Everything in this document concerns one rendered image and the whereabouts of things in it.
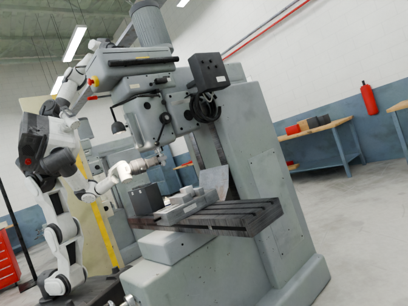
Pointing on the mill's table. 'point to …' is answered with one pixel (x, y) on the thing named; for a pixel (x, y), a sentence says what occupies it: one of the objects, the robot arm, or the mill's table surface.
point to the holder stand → (146, 198)
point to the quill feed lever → (163, 124)
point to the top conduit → (142, 61)
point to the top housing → (116, 53)
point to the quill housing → (150, 121)
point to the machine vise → (198, 202)
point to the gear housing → (139, 85)
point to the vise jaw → (180, 198)
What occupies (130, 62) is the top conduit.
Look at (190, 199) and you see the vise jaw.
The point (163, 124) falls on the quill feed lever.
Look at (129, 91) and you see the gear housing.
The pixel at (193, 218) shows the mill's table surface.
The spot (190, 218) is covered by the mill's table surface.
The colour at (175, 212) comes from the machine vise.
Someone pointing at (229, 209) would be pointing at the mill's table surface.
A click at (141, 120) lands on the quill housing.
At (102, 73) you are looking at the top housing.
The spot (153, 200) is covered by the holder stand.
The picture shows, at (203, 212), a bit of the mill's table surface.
